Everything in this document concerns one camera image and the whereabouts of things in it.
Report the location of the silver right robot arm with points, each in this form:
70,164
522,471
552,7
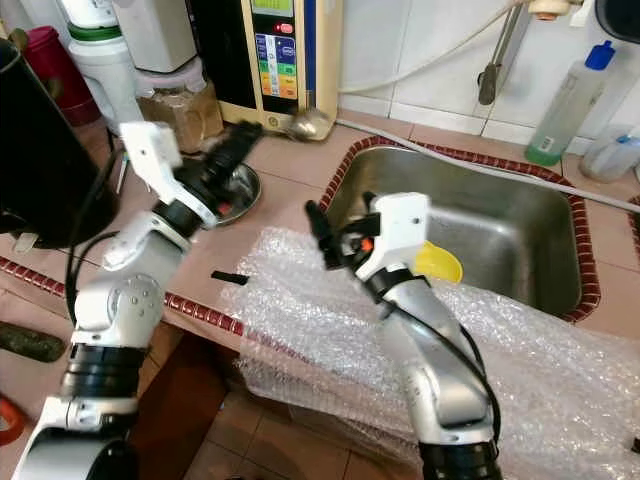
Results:
445,370

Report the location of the grey hanging metal utensil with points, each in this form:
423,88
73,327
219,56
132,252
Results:
488,85

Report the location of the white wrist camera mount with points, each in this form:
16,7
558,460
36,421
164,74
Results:
150,148
400,225

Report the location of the yellow plastic cup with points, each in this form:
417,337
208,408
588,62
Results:
440,262

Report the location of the small black plastic piece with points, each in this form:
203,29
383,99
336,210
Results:
230,277

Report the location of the maroon bottle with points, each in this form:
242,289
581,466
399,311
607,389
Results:
60,75

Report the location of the black hanging pan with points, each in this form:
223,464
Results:
622,15

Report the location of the metal spoon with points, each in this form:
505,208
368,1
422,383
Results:
310,124

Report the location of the clear bottle with blue cap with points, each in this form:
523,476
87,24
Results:
565,110

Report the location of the clear bubble wrap sheet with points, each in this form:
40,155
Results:
310,310

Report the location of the thin white tube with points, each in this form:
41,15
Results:
410,70

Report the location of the large stainless steel sink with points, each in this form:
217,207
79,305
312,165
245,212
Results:
510,230

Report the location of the jar of brown powder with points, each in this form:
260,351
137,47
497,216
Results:
185,115

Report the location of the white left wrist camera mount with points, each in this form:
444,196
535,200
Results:
150,148

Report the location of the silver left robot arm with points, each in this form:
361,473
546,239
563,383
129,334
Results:
125,300

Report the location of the white water filter canister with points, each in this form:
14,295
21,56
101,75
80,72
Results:
115,80

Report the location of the white box appliance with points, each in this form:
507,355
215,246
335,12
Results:
155,35

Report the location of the beige water ionizer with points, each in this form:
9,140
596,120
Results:
225,60

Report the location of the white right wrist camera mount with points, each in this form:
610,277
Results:
400,225

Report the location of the dark green oblong object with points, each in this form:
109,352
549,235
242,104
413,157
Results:
32,343

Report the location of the clear plastic jug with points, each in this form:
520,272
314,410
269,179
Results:
610,155

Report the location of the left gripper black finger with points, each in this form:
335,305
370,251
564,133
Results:
250,148
230,144

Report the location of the beige wall hook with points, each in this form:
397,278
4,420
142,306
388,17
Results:
555,10

